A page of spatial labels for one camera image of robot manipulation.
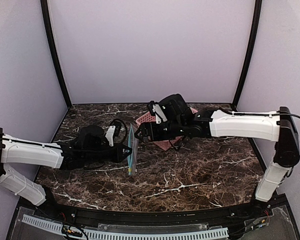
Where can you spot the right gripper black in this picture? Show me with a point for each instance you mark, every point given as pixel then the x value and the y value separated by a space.
pixel 150 131

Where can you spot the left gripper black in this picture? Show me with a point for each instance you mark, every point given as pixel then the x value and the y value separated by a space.
pixel 116 153

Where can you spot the black front frame rail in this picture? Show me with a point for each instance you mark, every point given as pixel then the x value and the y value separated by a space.
pixel 233 216

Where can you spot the white slotted cable duct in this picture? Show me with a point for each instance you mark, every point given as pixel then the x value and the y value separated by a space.
pixel 91 233

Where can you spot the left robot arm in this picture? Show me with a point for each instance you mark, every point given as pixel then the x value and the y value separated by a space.
pixel 91 145

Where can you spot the clear zip top bag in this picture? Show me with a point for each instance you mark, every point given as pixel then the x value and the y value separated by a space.
pixel 133 143

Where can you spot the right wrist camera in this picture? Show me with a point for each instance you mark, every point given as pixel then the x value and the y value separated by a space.
pixel 156 111

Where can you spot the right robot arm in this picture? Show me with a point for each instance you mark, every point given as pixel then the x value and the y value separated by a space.
pixel 174 118

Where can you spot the right black corner post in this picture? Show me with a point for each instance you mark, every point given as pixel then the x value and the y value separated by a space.
pixel 249 53

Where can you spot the pink plastic basket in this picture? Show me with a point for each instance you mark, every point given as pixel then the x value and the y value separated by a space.
pixel 165 144

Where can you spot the clear acrylic plate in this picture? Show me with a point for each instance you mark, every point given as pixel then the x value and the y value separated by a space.
pixel 168 229

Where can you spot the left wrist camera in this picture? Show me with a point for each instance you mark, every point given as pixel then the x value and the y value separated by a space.
pixel 114 131

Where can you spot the left black corner post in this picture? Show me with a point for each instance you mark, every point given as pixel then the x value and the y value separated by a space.
pixel 53 52

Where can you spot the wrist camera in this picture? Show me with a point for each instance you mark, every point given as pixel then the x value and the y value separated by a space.
pixel 156 111
pixel 114 131

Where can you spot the black corner post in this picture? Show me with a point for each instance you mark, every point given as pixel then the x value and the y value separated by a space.
pixel 249 53
pixel 53 52

